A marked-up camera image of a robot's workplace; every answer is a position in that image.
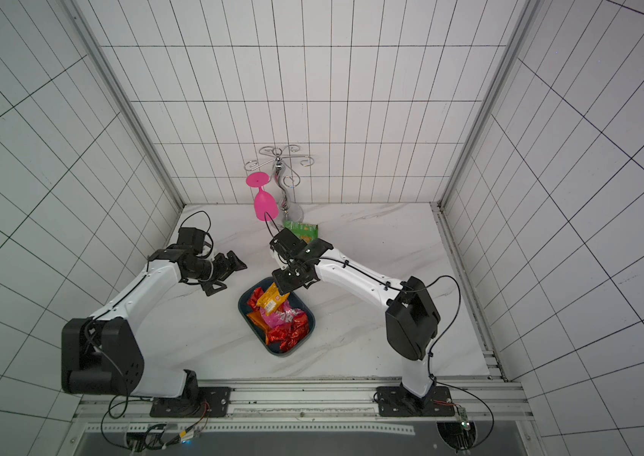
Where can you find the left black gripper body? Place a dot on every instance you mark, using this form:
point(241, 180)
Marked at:
point(204, 273)

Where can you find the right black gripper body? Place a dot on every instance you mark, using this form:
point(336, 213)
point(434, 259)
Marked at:
point(293, 274)

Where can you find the yellow snack packet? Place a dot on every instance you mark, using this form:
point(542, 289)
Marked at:
point(271, 300)

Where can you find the pink tea bag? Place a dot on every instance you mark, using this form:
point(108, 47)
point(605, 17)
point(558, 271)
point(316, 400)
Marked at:
point(293, 314)

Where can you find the red tea bag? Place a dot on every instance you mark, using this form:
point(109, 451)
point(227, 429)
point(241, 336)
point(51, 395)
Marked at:
point(254, 298)
point(285, 337)

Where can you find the orange tea bag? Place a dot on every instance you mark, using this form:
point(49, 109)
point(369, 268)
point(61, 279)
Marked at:
point(257, 319)

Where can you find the purple tea bag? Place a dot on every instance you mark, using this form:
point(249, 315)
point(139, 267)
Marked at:
point(274, 319)

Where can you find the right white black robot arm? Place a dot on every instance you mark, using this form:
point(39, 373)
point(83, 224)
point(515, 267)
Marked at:
point(411, 317)

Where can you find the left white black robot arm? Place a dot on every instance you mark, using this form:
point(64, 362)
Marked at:
point(100, 353)

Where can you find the teal plastic storage box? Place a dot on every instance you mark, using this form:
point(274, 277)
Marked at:
point(293, 302)

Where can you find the green snack packet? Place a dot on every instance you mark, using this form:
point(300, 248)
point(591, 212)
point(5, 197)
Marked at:
point(306, 232)

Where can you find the pink plastic wine glass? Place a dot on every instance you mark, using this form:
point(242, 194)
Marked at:
point(264, 204)

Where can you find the silver metal glass rack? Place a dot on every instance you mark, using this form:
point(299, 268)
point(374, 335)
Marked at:
point(281, 159)

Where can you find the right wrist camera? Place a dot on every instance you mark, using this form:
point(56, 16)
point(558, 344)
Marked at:
point(287, 246)

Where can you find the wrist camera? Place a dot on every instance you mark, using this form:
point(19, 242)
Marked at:
point(198, 241)
point(287, 246)

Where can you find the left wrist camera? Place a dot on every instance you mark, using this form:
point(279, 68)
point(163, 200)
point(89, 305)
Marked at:
point(198, 241)

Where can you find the aluminium mounting rail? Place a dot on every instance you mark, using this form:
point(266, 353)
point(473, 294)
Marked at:
point(336, 405)

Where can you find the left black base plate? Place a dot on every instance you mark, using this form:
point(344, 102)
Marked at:
point(196, 402)

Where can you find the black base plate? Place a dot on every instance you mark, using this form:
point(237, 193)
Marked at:
point(196, 402)
point(398, 402)

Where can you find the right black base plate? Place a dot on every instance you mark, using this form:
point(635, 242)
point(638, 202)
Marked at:
point(398, 402)

